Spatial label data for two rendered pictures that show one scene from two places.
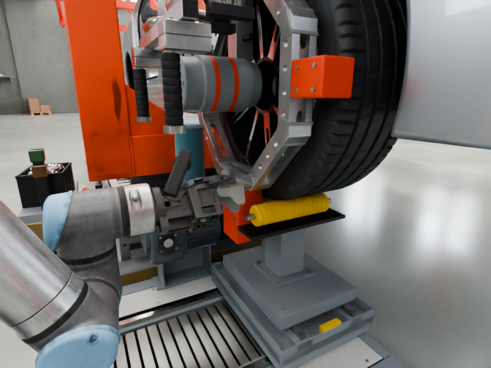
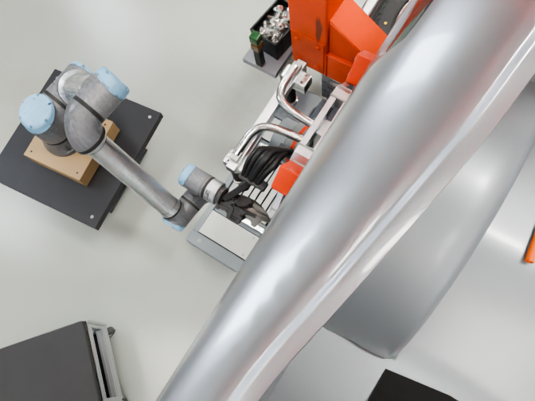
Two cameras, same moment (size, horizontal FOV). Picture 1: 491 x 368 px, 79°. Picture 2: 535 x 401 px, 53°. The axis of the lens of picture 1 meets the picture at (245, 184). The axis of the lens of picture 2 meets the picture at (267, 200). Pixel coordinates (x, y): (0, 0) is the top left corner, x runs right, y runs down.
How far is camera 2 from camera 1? 1.82 m
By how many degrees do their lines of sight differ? 71
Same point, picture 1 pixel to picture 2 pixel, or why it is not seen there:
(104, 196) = (197, 185)
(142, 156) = (333, 69)
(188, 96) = not seen: hidden behind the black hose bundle
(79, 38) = not seen: outside the picture
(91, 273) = (192, 197)
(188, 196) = (230, 206)
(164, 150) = not seen: hidden behind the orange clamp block
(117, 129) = (315, 46)
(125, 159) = (318, 64)
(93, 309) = (177, 219)
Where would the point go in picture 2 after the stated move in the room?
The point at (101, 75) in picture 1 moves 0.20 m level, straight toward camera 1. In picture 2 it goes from (307, 11) to (274, 54)
